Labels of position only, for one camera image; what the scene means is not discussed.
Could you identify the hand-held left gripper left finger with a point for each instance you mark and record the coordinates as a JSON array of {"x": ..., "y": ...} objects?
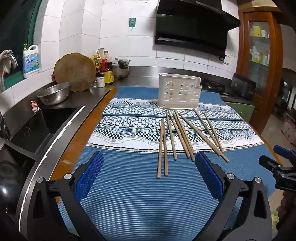
[{"x": 92, "y": 171}]

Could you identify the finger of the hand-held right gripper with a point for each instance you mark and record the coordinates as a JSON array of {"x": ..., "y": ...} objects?
[
  {"x": 283, "y": 151},
  {"x": 268, "y": 162}
]

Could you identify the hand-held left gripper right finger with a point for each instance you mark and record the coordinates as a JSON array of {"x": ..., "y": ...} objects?
[{"x": 205, "y": 173}]

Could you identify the row of wooden chopsticks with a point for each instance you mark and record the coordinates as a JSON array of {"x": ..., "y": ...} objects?
[{"x": 165, "y": 150}]

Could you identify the cream plastic chopstick holder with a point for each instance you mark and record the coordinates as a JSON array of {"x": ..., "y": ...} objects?
[{"x": 178, "y": 90}]

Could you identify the black sink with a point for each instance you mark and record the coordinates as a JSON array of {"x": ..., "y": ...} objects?
[{"x": 46, "y": 127}]

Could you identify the black countertop appliance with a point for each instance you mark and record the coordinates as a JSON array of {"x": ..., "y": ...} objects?
[{"x": 244, "y": 85}]

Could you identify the wooden glass-door cabinet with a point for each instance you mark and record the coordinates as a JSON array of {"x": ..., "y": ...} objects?
[{"x": 261, "y": 69}]

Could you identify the small red white figure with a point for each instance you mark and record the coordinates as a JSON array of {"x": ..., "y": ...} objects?
[{"x": 35, "y": 106}]

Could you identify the steel colander bowl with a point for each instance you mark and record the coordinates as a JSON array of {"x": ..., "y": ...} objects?
[{"x": 54, "y": 93}]

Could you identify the black gas stove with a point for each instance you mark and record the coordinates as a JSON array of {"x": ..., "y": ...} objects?
[{"x": 214, "y": 87}]

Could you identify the white shaker jar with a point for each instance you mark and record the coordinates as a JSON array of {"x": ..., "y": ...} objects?
[{"x": 100, "y": 81}]

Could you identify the round wooden cutting board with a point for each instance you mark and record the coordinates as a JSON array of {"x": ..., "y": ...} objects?
[{"x": 75, "y": 71}]

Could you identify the steel pressure cooker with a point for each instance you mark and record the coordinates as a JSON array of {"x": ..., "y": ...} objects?
[{"x": 121, "y": 69}]

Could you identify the green yellow sauce bottle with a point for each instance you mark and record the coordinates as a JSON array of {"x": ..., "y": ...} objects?
[{"x": 95, "y": 60}]

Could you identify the yellow box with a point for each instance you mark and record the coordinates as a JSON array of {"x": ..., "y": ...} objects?
[{"x": 256, "y": 31}]

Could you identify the white detergent jug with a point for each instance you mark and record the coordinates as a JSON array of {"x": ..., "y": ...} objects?
[{"x": 30, "y": 62}]

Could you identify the steel faucet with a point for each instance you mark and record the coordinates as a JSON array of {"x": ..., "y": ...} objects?
[{"x": 10, "y": 59}]

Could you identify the black range hood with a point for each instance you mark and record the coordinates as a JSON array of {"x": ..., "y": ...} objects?
[{"x": 192, "y": 25}]

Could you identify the green framed window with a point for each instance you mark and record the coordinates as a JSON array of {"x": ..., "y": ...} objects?
[{"x": 16, "y": 30}]

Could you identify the white wall outlet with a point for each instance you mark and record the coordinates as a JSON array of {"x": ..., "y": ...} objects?
[{"x": 226, "y": 59}]

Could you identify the green wall socket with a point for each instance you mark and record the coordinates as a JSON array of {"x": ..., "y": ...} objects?
[{"x": 132, "y": 22}]

